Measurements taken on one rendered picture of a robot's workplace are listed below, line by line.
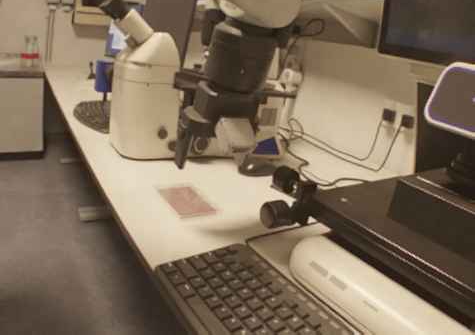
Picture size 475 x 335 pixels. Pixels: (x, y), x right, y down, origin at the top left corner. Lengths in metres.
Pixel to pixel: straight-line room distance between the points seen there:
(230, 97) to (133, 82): 0.37
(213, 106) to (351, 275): 0.28
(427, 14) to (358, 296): 0.41
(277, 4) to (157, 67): 0.42
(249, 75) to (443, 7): 0.31
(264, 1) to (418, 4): 0.27
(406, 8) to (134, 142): 0.62
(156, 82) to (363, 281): 0.59
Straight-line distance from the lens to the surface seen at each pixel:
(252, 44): 0.44
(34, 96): 2.87
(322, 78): 1.36
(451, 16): 0.55
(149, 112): 0.80
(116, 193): 0.66
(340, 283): 0.43
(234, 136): 0.45
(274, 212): 0.45
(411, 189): 0.46
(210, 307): 0.39
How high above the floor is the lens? 1.03
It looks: 17 degrees down
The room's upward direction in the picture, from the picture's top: 9 degrees clockwise
